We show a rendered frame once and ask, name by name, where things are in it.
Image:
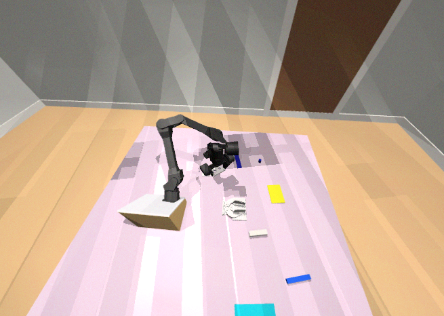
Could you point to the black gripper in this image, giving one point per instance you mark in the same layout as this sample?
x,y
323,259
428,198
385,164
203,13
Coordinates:
x,y
226,160

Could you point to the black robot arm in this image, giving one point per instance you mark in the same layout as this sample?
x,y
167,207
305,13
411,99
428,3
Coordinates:
x,y
175,175

